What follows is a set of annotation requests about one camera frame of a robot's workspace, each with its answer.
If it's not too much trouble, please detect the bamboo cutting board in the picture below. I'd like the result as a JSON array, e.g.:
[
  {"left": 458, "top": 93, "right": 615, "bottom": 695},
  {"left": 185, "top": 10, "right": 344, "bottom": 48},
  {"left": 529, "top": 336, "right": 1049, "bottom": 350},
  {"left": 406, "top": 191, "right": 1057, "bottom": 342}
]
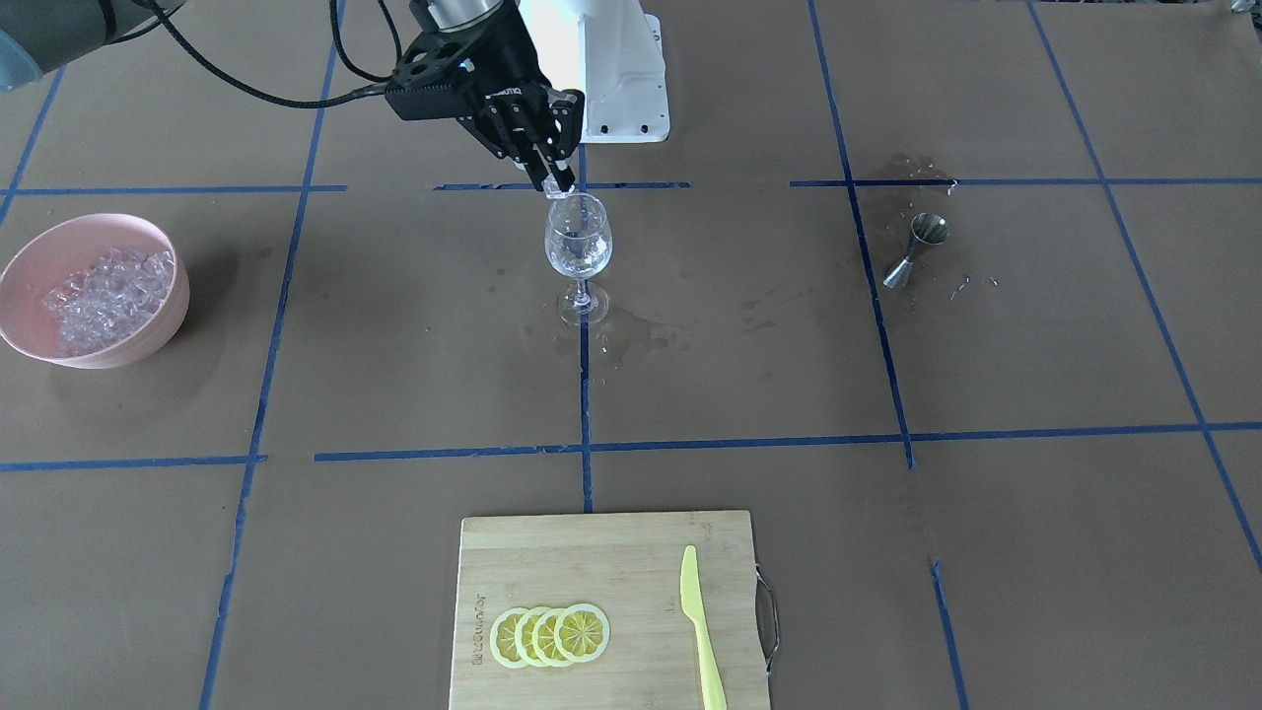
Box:
[{"left": 448, "top": 511, "right": 771, "bottom": 709}]

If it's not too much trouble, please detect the pile of ice cubes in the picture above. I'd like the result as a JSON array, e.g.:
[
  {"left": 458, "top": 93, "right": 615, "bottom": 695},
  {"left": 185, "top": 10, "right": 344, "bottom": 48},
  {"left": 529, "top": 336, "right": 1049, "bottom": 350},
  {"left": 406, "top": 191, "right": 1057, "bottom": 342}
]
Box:
[{"left": 40, "top": 248, "right": 175, "bottom": 358}]

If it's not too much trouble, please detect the lemon slice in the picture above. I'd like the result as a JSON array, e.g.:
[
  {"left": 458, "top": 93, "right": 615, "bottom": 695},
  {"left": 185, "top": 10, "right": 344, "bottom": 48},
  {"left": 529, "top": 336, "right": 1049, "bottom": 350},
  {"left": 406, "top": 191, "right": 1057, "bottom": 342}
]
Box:
[
  {"left": 535, "top": 607, "right": 572, "bottom": 667},
  {"left": 553, "top": 603, "right": 611, "bottom": 665},
  {"left": 491, "top": 607, "right": 529, "bottom": 668},
  {"left": 514, "top": 607, "right": 553, "bottom": 667}
]

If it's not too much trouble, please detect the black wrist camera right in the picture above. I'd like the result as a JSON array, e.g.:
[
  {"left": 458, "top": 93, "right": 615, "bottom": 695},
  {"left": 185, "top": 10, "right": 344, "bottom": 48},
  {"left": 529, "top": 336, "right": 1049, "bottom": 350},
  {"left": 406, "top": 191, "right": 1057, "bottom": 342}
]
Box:
[{"left": 384, "top": 33, "right": 485, "bottom": 121}]

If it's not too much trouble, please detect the clear ice cube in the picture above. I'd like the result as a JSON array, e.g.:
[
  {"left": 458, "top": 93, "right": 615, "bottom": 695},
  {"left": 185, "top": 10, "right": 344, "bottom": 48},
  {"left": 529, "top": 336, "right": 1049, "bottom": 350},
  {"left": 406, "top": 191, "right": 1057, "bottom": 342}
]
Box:
[{"left": 541, "top": 177, "right": 574, "bottom": 201}]

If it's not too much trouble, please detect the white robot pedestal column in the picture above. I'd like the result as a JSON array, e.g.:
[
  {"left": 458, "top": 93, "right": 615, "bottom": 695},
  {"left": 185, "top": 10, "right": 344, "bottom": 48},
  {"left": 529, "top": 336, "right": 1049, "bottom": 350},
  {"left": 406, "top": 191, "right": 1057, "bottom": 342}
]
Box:
[{"left": 517, "top": 1, "right": 671, "bottom": 145}]

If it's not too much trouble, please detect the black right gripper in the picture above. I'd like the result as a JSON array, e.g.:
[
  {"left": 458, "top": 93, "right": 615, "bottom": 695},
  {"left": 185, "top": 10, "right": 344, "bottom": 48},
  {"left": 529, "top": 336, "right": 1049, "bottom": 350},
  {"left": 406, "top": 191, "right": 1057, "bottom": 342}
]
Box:
[{"left": 424, "top": 5, "right": 586, "bottom": 190}]

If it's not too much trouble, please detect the steel jigger measuring cup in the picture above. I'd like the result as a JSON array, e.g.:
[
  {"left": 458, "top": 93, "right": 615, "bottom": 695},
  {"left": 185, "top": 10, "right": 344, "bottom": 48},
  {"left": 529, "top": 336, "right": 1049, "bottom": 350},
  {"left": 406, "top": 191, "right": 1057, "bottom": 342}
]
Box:
[{"left": 880, "top": 212, "right": 950, "bottom": 289}]

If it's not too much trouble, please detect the clear wine glass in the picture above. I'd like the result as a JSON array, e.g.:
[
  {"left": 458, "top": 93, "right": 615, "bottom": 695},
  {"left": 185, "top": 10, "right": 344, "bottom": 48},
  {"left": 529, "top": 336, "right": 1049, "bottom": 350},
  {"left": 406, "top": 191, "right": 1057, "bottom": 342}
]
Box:
[{"left": 544, "top": 190, "right": 613, "bottom": 327}]

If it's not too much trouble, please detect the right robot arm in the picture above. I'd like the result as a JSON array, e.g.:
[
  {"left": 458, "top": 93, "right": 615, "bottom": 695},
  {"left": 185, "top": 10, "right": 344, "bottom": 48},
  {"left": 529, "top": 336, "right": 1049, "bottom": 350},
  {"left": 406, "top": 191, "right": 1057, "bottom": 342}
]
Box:
[{"left": 1, "top": 1, "right": 586, "bottom": 192}]

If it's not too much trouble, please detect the pink bowl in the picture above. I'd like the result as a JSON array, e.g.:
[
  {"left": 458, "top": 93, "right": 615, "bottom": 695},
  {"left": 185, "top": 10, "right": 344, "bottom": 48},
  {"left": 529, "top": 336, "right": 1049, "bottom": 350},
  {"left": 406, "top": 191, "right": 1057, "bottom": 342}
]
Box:
[{"left": 1, "top": 214, "right": 191, "bottom": 370}]

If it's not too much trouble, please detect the yellow plastic knife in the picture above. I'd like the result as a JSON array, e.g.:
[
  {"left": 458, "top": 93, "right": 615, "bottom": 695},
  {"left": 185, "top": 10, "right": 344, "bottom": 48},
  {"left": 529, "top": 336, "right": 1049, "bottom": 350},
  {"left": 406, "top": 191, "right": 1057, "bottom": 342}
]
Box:
[{"left": 676, "top": 544, "right": 729, "bottom": 709}]

